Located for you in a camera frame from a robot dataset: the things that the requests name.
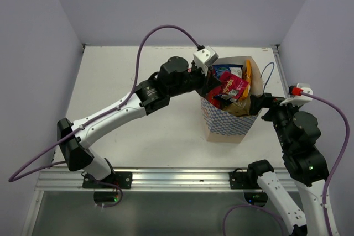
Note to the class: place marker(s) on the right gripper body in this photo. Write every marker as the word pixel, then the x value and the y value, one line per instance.
pixel 277 114

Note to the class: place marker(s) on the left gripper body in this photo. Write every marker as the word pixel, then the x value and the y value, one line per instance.
pixel 197 80

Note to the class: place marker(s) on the light blue chips bag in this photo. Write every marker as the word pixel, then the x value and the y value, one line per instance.
pixel 239 108

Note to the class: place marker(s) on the red cookie snack bag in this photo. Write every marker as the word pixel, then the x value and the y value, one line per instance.
pixel 214 101

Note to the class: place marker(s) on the orange snack packet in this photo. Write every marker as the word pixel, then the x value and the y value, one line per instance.
pixel 247 77

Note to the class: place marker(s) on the small red candy packet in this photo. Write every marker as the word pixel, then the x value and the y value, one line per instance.
pixel 231 89

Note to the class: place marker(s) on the dark blue snack packet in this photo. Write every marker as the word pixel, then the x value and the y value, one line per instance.
pixel 234 69

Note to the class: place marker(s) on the blue checkered paper bag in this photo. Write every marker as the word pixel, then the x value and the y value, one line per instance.
pixel 222 126

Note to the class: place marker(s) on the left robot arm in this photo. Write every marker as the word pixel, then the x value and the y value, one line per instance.
pixel 175 77

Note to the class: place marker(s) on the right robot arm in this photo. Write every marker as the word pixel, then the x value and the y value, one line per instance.
pixel 297 132

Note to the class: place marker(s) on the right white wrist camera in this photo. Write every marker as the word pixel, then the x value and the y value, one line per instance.
pixel 298 95

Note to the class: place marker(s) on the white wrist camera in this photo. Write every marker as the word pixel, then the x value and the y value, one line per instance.
pixel 298 95
pixel 204 58

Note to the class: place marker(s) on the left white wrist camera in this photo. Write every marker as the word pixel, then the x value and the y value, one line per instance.
pixel 204 58

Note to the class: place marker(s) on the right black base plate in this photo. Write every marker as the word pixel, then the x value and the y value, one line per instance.
pixel 253 194

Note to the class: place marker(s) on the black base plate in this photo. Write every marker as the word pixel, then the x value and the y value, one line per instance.
pixel 109 191
pixel 253 194

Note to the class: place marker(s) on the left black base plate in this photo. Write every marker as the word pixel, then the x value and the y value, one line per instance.
pixel 109 191

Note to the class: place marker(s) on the aluminium mounting rail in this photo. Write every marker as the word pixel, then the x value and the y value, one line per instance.
pixel 144 180

